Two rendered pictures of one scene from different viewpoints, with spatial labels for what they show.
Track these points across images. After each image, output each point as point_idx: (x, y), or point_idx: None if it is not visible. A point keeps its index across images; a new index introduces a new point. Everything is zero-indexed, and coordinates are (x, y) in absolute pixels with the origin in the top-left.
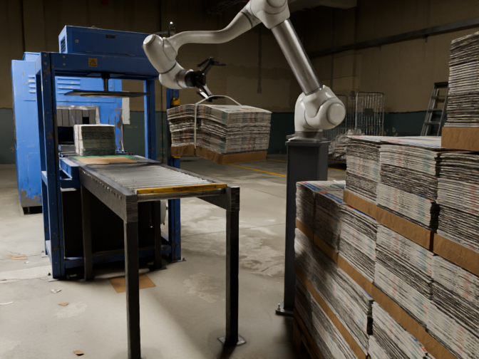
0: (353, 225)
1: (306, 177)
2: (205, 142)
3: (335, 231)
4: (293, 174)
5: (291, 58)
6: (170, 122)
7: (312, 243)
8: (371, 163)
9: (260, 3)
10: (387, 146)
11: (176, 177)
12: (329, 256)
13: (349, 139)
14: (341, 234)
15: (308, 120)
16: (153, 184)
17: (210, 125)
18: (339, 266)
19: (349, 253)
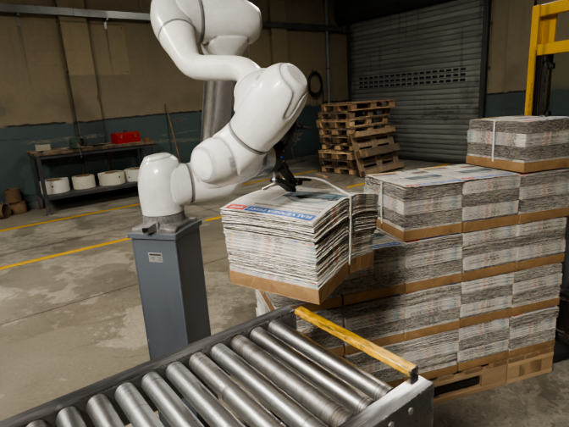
0: (431, 249)
1: (195, 272)
2: (355, 247)
3: (394, 269)
4: (185, 276)
5: (229, 110)
6: (315, 246)
7: (339, 307)
8: (446, 198)
9: (250, 26)
10: (474, 182)
11: (171, 390)
12: (388, 295)
13: (408, 189)
14: (406, 267)
15: (205, 193)
16: (284, 393)
17: (364, 219)
18: (411, 291)
19: (426, 272)
